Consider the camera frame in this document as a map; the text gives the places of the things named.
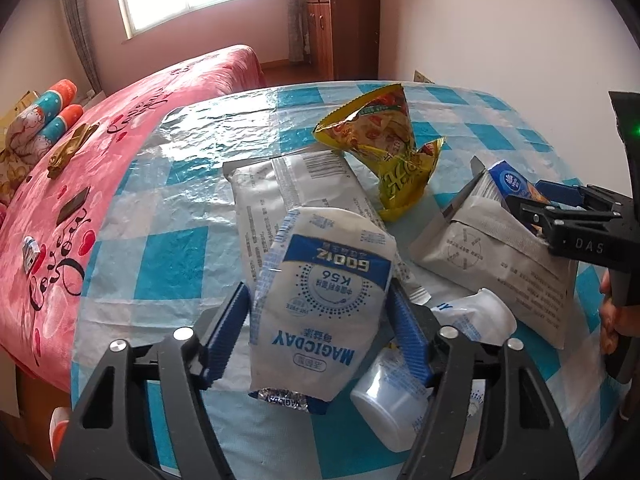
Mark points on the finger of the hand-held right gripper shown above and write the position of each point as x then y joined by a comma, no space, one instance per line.
540,215
560,195

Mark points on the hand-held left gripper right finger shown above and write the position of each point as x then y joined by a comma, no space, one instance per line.
407,335

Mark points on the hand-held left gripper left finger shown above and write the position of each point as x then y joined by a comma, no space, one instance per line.
225,335

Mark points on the milk carton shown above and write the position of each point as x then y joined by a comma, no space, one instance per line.
480,250

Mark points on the translucent white plastic cup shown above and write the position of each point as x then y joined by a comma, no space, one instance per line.
385,405

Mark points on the white and blue pouch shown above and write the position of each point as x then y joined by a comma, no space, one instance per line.
320,310
480,315

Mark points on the white printed snack packet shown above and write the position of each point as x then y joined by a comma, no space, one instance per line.
265,200

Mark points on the yellow snack bag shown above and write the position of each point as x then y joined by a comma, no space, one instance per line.
380,130

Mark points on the person's right hand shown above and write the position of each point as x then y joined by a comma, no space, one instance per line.
612,330

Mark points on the blue white checked tablecloth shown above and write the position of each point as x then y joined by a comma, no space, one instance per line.
165,260

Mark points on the orange plastic object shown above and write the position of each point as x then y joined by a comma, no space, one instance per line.
61,432

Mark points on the small silver wrapper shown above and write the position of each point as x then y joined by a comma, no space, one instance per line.
31,251

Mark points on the pink printed blanket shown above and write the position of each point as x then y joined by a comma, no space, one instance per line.
125,120

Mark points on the orange teal bolster pillow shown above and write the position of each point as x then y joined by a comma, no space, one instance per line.
57,95
65,122

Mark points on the brown wooden wardrobe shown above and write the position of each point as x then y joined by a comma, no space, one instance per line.
350,20

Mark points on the colourful pillows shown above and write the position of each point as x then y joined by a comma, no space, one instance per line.
25,135

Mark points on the hanging floral curtain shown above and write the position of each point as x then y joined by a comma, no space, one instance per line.
298,20

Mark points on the grey window curtain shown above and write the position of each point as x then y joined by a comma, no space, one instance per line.
82,35

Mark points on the beige wall socket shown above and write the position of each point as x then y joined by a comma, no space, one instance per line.
422,76

